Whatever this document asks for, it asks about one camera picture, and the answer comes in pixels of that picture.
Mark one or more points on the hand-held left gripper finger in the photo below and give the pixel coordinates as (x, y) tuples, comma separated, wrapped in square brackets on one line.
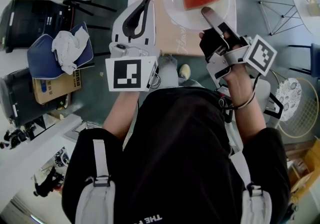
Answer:
[(117, 28), (151, 28)]

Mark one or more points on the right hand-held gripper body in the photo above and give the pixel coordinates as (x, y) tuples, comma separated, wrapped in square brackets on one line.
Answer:
[(260, 54)]

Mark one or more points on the person's right shoe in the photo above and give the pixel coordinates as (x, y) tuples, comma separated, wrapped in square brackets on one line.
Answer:
[(185, 71)]

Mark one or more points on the white round plate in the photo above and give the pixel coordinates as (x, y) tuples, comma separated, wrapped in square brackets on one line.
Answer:
[(175, 10)]

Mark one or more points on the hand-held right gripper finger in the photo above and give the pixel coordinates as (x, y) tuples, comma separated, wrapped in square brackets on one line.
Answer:
[(211, 16), (210, 43)]

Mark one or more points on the person's right hand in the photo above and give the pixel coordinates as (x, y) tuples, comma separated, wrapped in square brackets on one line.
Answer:
[(240, 85)]

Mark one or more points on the floral round cushion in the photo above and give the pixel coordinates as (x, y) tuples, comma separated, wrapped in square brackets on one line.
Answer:
[(288, 98)]

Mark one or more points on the person's black shirt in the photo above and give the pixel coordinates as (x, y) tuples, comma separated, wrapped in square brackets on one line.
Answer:
[(175, 155)]

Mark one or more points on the beige paper bag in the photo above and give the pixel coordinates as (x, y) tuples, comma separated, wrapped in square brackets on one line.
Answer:
[(313, 8)]

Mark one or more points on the person's left leg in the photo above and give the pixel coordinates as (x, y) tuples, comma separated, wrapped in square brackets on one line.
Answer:
[(167, 70)]

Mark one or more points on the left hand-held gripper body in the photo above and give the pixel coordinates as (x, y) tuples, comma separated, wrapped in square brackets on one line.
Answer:
[(125, 74)]

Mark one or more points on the brown cardboard box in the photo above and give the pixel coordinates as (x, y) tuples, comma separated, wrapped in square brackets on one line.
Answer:
[(57, 88)]

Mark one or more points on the small paper scrap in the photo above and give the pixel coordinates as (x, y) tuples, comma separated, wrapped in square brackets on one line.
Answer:
[(101, 74)]

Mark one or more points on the crumpled white cloth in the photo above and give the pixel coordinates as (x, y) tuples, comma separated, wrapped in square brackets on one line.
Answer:
[(67, 48)]

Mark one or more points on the person's right forearm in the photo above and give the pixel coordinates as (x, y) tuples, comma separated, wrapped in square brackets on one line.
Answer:
[(247, 123)]

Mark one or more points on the white counter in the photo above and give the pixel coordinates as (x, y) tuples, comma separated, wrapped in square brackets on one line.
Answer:
[(30, 158)]

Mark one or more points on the dark blue chair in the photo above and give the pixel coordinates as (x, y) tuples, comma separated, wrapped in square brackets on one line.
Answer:
[(315, 60)]

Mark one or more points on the person's left forearm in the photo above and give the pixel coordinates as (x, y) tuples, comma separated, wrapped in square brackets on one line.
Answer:
[(122, 115)]

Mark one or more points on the person's leg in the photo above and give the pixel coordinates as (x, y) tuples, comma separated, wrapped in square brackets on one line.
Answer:
[(167, 70), (190, 83)]

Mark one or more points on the person's right leg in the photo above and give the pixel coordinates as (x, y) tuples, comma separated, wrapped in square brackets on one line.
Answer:
[(190, 83)]

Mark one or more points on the black suitcase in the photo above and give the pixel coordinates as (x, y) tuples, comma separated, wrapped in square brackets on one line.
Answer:
[(25, 23), (20, 100)]

